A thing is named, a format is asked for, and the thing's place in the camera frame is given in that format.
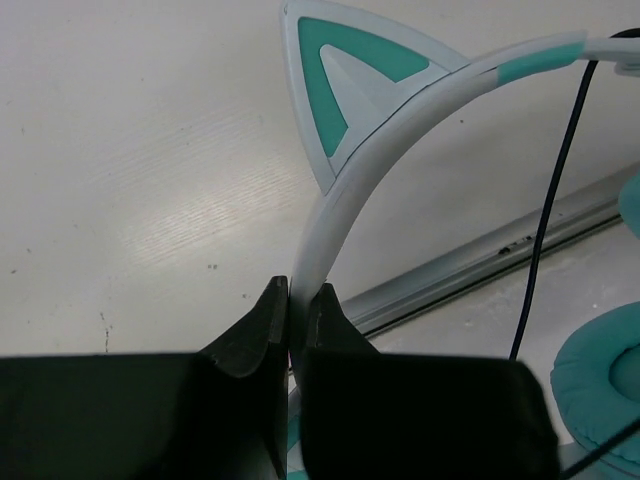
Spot aluminium front rail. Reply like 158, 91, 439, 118
342, 164, 640, 335

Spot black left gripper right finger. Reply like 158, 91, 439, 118
298, 284, 559, 479

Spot thin black headphone cable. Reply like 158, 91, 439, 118
508, 29, 640, 480

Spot teal cat-ear headphones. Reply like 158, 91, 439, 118
281, 1, 639, 479

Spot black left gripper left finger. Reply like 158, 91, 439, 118
1, 276, 289, 479

